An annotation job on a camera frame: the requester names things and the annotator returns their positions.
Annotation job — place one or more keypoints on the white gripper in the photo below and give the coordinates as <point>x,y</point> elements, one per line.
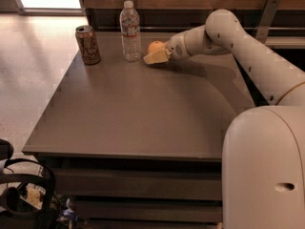
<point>175,47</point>

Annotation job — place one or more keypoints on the orange fruit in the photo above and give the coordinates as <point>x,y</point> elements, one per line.
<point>154,46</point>

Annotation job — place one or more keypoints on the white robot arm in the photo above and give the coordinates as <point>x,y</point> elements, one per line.
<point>263,159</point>

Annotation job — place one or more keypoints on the clear plastic water bottle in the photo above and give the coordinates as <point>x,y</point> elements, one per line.
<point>130,32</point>

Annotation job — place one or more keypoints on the brown gold drink can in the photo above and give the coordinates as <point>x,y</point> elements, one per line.
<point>87,44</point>

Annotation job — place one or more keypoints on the grey drawer cabinet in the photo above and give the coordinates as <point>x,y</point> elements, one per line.
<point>139,147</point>

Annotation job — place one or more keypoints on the grey metal wall bracket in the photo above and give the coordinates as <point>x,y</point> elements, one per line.
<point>266,19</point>

